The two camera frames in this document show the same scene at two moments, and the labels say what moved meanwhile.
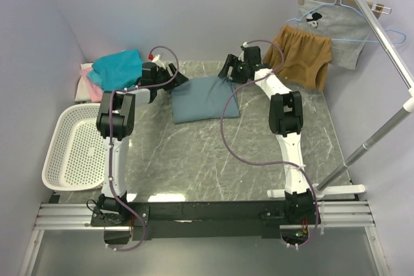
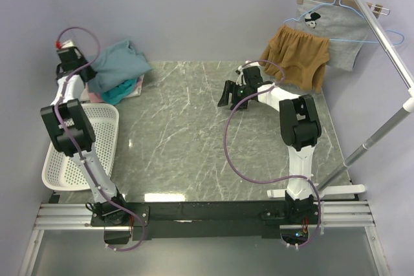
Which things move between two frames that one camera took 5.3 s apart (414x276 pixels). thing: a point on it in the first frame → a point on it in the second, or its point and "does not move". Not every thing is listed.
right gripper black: [233, 62] → [229, 87]
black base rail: [253, 219] does not move
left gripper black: [178, 81] → [91, 73]
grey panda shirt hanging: [347, 27] does not move
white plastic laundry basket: [74, 160] does not move
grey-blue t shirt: [202, 99] → [117, 65]
